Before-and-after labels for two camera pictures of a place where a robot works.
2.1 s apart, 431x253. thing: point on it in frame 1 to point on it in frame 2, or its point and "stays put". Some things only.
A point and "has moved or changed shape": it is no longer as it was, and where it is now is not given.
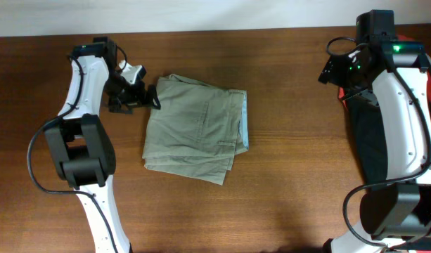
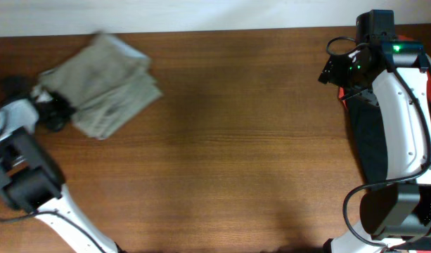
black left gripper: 135,97 to 62,121
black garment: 370,135 stays put
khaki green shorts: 197,130 has moved or changed shape
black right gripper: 333,69 stays put
